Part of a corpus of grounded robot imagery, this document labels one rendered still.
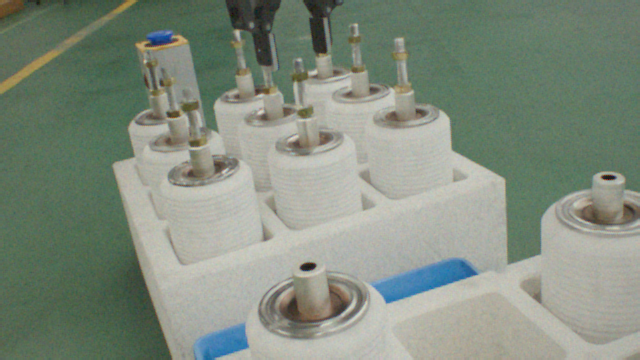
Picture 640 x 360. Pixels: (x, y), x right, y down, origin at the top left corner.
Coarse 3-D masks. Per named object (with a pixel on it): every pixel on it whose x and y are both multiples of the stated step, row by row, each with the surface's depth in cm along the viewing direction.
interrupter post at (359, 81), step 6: (366, 72) 87; (354, 78) 87; (360, 78) 87; (366, 78) 87; (354, 84) 87; (360, 84) 87; (366, 84) 87; (354, 90) 88; (360, 90) 87; (366, 90) 87; (360, 96) 88
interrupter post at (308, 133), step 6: (312, 114) 74; (300, 120) 73; (306, 120) 73; (312, 120) 73; (300, 126) 73; (306, 126) 73; (312, 126) 73; (300, 132) 73; (306, 132) 73; (312, 132) 73; (300, 138) 74; (306, 138) 73; (312, 138) 74; (318, 138) 74; (300, 144) 74; (306, 144) 74; (312, 144) 74
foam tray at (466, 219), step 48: (144, 192) 87; (432, 192) 76; (480, 192) 76; (144, 240) 75; (288, 240) 70; (336, 240) 71; (384, 240) 73; (432, 240) 76; (480, 240) 78; (192, 288) 67; (240, 288) 69; (192, 336) 68
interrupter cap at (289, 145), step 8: (320, 128) 78; (328, 128) 77; (288, 136) 77; (296, 136) 77; (320, 136) 76; (328, 136) 75; (336, 136) 75; (344, 136) 74; (280, 144) 75; (288, 144) 75; (296, 144) 75; (320, 144) 74; (328, 144) 73; (336, 144) 72; (280, 152) 73; (288, 152) 72; (296, 152) 72; (304, 152) 71; (312, 152) 71; (320, 152) 71
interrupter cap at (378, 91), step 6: (372, 84) 91; (378, 84) 90; (384, 84) 90; (342, 90) 90; (348, 90) 90; (372, 90) 89; (378, 90) 88; (384, 90) 88; (336, 96) 88; (342, 96) 88; (348, 96) 88; (354, 96) 88; (366, 96) 87; (372, 96) 86; (378, 96) 85; (384, 96) 86; (342, 102) 86; (348, 102) 86; (354, 102) 85; (360, 102) 85
